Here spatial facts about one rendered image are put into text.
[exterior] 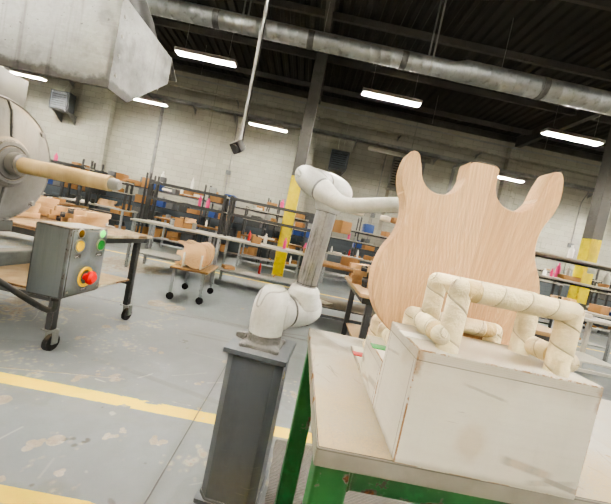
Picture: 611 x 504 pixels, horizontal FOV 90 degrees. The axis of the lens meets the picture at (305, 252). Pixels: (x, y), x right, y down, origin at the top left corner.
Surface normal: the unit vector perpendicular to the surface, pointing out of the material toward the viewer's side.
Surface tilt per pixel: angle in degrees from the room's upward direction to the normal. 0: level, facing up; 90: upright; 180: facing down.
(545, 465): 90
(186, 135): 90
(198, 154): 90
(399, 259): 90
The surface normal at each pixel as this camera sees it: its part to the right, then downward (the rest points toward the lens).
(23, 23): 0.00, 0.06
